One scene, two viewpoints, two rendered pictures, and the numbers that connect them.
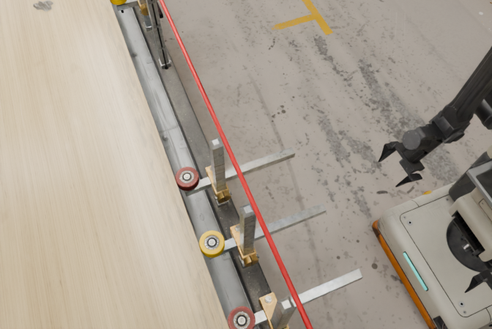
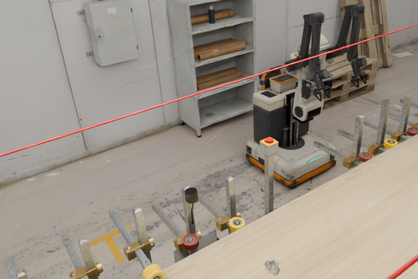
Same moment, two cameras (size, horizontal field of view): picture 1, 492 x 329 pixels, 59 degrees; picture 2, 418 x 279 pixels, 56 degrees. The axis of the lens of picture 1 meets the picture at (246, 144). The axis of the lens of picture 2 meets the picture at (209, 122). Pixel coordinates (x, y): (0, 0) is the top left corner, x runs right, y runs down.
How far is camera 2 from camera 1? 282 cm
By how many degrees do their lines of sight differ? 71
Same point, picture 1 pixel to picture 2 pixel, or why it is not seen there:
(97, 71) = (322, 208)
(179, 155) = not seen: hidden behind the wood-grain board
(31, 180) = not seen: outside the picture
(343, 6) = (96, 222)
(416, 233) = (297, 157)
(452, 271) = (309, 147)
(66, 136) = (383, 204)
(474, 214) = (311, 104)
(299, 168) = not seen: hidden behind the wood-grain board
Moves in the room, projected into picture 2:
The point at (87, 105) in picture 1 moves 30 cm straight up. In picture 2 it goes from (353, 204) to (359, 155)
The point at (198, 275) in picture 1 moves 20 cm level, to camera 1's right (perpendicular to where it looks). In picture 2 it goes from (408, 142) to (390, 128)
